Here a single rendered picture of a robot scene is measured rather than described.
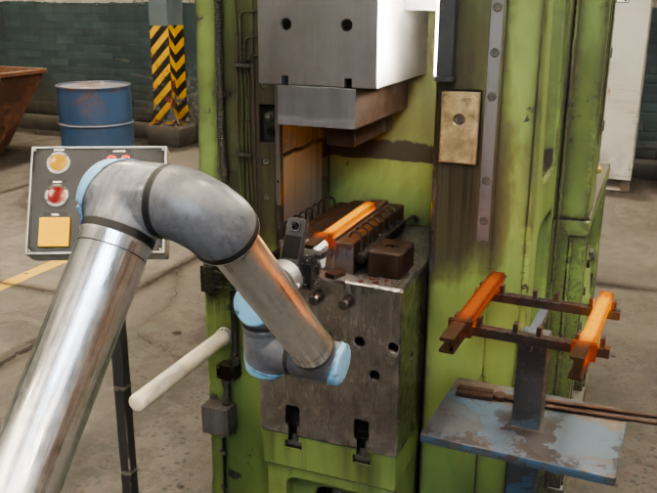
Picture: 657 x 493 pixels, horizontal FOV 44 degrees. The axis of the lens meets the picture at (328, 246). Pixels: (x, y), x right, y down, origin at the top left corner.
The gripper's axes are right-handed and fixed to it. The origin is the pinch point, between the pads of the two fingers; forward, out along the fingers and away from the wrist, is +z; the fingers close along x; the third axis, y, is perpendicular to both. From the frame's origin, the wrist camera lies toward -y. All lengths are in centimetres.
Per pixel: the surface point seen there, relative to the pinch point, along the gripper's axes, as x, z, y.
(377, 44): 12.4, 5.4, -46.2
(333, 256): 2.4, 2.9, 4.9
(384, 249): 14.8, 5.2, 2.3
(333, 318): 4.9, -3.7, 18.3
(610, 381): 67, 157, 107
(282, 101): -11.3, 4.5, -32.4
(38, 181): -69, -16, -13
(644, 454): 83, 102, 104
